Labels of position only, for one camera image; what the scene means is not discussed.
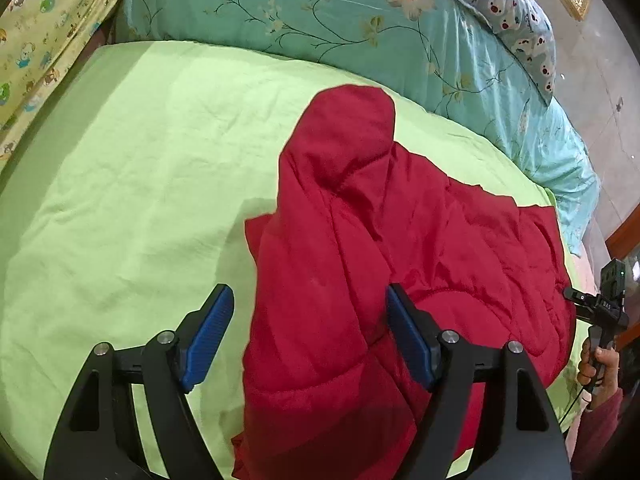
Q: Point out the yellow cartoon print blanket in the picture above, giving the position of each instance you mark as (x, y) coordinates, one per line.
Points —
(40, 42)

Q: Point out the grey patterned pillow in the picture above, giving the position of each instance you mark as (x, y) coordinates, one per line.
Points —
(525, 30)

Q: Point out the dark red sleeve forearm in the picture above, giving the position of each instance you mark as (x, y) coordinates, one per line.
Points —
(597, 425)

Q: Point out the teal floral duvet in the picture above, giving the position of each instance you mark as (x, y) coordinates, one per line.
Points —
(434, 52)

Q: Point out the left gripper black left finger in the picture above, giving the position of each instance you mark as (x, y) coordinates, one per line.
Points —
(98, 434)

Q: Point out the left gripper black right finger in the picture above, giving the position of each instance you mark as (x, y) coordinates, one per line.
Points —
(495, 390)

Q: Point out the person's right hand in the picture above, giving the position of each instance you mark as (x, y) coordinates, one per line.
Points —
(601, 365)

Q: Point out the red quilted comforter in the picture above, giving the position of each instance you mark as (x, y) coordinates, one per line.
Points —
(327, 393)

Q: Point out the light green bed sheet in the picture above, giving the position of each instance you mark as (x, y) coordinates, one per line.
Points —
(125, 205)

